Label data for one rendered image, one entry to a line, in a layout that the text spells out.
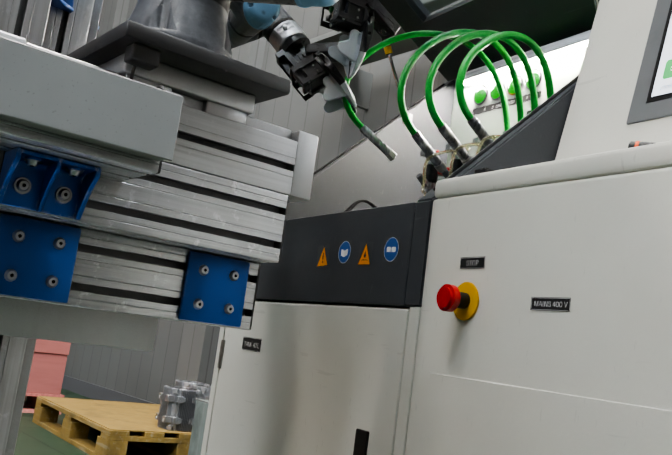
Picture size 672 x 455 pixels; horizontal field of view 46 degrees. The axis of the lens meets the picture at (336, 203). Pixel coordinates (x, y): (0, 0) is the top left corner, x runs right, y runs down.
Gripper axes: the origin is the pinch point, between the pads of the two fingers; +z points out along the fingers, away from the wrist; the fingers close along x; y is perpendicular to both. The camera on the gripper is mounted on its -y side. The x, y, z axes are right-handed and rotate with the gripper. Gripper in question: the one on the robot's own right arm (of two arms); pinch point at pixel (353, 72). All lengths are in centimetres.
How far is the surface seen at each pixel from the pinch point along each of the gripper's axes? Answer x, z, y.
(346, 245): 14.6, 36.2, 5.5
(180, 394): -285, 89, -88
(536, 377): 60, 54, 5
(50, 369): -451, 95, -55
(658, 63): 54, 5, -22
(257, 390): -11, 63, 5
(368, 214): 20.2, 31.2, 5.4
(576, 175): 64, 30, 5
